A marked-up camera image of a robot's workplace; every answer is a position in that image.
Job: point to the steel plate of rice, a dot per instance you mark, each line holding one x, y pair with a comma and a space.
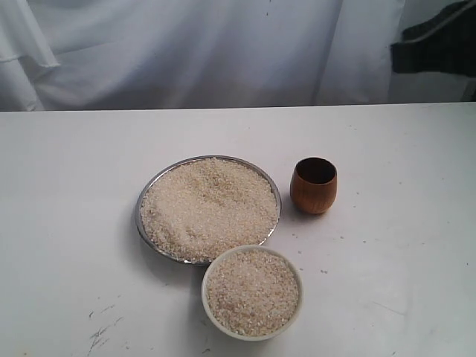
198, 208

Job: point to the dark knitted garment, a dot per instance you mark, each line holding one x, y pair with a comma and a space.
443, 44

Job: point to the brown wooden cup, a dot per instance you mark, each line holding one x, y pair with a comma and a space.
313, 187

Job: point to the white bowl of rice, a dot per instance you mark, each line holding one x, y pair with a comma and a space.
252, 293

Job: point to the white backdrop cloth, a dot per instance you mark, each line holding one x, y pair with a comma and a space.
93, 55

